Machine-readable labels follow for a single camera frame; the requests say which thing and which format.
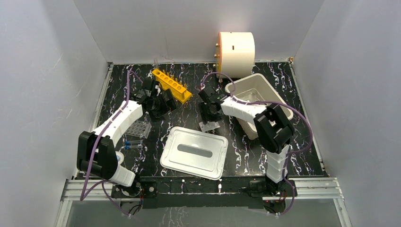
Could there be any blue capped tube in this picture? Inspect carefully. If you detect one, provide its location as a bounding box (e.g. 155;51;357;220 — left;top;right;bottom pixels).
124;140;142;146
124;144;142;149

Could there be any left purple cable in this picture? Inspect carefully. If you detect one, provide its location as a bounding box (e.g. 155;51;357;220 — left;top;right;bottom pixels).
79;70;143;217

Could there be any aluminium frame rail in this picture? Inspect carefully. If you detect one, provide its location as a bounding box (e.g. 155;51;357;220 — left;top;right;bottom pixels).
61;177;345;202

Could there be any clear well plate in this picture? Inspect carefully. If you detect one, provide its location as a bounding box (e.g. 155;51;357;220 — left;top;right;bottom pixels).
125;121;151;139

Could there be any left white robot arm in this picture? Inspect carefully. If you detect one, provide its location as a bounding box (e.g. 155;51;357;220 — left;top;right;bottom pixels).
77;79;177;197

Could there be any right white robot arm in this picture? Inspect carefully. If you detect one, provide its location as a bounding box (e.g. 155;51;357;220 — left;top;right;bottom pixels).
198;87;294;196

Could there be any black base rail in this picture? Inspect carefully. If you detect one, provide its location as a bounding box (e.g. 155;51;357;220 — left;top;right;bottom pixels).
112;176;298;212

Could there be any yellow test tube rack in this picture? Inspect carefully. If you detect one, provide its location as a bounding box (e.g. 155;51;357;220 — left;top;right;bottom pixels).
151;69;193;104

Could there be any small clear plastic bag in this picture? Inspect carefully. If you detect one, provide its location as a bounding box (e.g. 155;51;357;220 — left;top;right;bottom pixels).
199;122;220;132

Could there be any white bin lid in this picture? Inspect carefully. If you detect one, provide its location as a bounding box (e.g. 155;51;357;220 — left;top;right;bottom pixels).
160;126;228;180

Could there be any beige plastic bin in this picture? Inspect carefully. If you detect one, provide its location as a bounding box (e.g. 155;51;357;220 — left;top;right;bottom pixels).
225;73;294;140

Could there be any cream cylindrical device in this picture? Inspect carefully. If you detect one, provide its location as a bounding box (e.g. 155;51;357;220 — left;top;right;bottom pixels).
214;32;255;78

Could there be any blue petri dish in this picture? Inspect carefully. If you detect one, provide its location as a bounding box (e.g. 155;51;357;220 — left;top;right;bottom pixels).
116;152;124;164

